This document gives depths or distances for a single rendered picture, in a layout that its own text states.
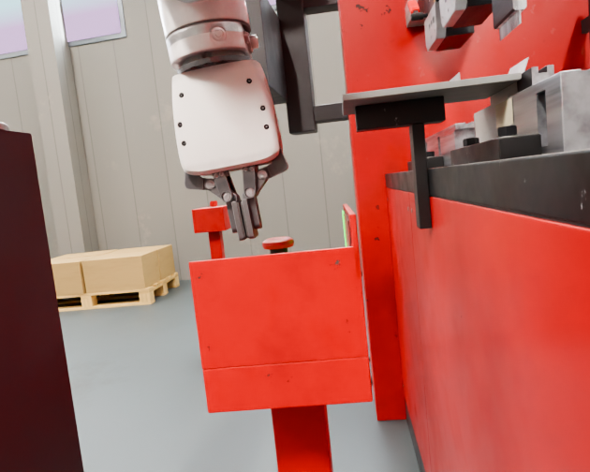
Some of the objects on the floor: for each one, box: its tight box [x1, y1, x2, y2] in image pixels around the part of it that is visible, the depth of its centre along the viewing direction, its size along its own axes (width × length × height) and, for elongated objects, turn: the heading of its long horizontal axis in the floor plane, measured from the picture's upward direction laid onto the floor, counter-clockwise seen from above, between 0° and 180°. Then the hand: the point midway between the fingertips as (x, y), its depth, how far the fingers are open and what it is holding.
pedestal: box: [192, 200, 231, 259], centre depth 261 cm, size 20×25×83 cm
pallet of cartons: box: [51, 244, 180, 312], centre depth 459 cm, size 120×86×42 cm
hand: (245, 218), depth 51 cm, fingers closed
